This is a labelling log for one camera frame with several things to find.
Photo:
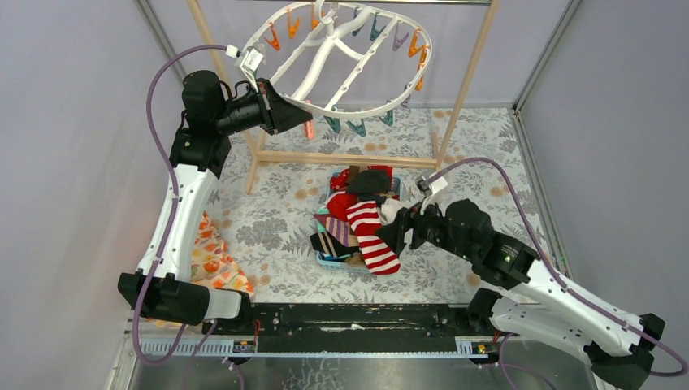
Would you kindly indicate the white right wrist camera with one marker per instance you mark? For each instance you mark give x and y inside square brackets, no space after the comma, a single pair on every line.
[431,190]

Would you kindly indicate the white oval clip hanger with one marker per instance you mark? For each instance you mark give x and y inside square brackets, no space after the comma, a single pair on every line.
[386,75]

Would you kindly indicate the wooden drying rack frame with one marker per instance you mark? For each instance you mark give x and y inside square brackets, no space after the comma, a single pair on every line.
[326,36]

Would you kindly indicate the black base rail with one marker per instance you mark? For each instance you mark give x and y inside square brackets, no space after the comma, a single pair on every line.
[354,328]

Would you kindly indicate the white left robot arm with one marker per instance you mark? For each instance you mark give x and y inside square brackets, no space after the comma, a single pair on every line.
[160,288]

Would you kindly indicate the floral patterned table mat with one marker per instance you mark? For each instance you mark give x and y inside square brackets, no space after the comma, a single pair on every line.
[268,230]

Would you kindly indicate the blue plastic sock basket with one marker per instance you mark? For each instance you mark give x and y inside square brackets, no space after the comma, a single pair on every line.
[340,263]

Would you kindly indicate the teal clothes peg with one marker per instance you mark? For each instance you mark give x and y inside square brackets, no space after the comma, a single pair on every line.
[333,123]

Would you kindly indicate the purple striped sock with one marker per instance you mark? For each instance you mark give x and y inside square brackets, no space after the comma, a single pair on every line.
[337,228]

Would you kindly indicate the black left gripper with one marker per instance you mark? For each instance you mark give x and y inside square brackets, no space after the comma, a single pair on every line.
[270,107]

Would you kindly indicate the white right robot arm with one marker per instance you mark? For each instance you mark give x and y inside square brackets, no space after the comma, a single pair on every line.
[527,296]

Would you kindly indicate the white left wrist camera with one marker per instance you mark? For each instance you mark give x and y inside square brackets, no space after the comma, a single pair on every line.
[247,61]

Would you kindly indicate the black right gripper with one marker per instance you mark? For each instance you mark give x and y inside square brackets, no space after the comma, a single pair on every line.
[406,218]

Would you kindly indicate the orange floral cloth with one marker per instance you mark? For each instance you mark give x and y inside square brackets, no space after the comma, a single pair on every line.
[208,262]

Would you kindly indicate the red white striped sock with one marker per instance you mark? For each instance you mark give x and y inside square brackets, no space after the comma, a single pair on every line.
[363,218]

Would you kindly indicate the black sock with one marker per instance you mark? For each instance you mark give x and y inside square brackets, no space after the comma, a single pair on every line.
[370,181]

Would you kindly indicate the pink clothes peg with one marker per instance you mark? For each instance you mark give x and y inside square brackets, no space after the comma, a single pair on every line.
[309,129]

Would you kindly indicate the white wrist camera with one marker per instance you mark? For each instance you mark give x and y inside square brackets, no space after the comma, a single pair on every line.
[247,61]
[431,190]

